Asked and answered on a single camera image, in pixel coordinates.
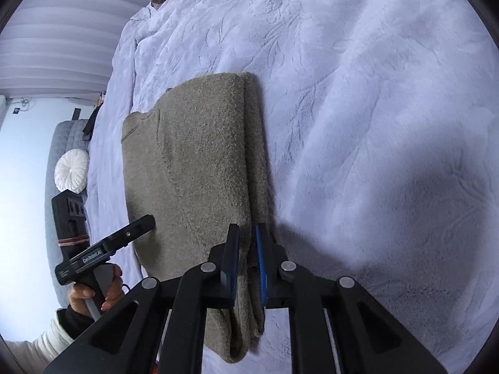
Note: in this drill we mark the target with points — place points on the grey pleated curtain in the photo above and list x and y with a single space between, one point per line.
58 46

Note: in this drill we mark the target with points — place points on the round white cushion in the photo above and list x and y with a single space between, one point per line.
72 171

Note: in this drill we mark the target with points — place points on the olive knit sweater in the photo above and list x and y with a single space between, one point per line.
195 163

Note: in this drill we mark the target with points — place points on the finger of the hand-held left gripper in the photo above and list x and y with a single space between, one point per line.
136 228

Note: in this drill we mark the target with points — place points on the person's left forearm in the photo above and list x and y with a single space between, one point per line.
43 343

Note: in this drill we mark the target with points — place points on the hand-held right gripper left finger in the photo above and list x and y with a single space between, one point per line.
234 253

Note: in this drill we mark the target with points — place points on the person's left hand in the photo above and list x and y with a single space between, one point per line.
80 296

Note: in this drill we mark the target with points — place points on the grey quilted headboard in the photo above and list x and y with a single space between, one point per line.
58 140

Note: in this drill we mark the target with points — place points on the wall socket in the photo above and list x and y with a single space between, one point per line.
16 110

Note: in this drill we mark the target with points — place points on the lavender plush blanket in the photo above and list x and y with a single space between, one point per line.
370 124

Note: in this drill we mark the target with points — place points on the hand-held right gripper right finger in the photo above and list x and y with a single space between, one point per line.
260 265

